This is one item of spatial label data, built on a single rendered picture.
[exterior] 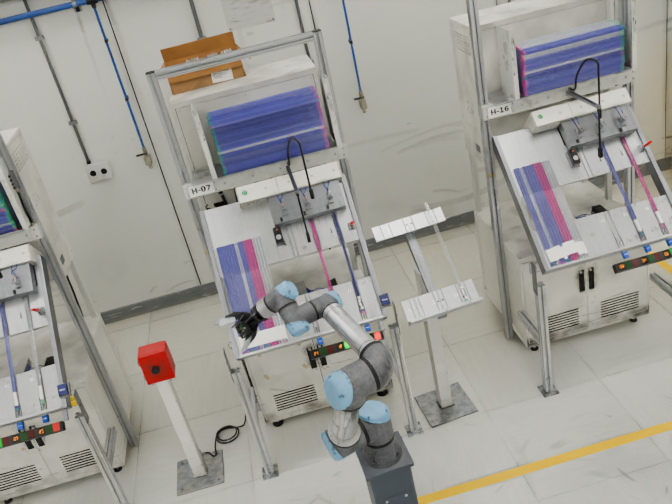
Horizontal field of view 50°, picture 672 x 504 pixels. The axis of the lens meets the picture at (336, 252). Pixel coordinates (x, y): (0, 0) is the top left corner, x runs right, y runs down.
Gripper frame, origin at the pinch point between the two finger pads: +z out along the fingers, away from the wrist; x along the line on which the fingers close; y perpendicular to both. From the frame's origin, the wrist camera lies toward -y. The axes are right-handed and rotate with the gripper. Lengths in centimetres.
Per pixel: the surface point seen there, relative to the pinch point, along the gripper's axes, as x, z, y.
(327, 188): -9, -41, -80
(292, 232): -5, -15, -74
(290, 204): -15, -23, -77
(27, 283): -70, 78, -35
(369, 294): 38, -27, -63
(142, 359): -11, 62, -32
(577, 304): 129, -82, -126
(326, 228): 5, -28, -78
